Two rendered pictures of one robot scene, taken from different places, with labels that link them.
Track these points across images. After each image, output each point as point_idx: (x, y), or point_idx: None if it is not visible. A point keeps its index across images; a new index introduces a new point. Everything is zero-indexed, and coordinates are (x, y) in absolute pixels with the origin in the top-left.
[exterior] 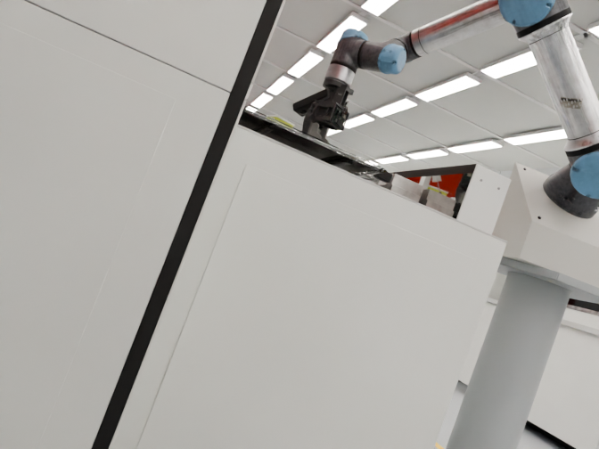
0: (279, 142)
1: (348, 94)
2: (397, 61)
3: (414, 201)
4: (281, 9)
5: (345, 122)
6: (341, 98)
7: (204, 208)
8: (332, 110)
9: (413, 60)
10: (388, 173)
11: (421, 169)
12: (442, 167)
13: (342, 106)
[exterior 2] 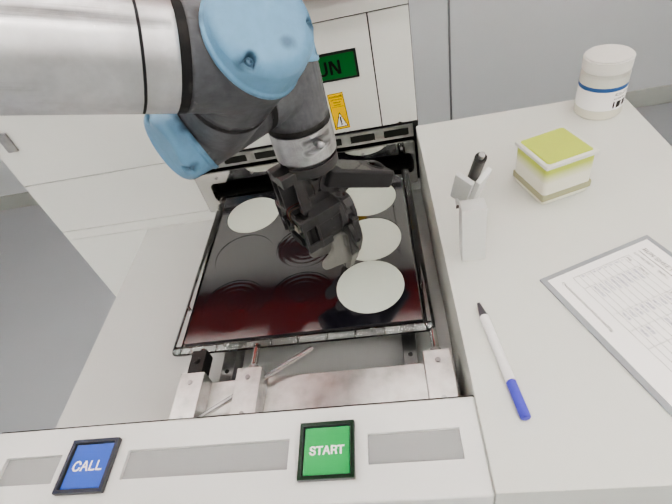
0: (133, 261)
1: (291, 185)
2: (159, 154)
3: (73, 389)
4: (29, 192)
5: (305, 240)
6: (277, 194)
7: (107, 286)
8: (279, 214)
9: (252, 93)
10: (189, 365)
11: (192, 417)
12: (106, 424)
13: (284, 209)
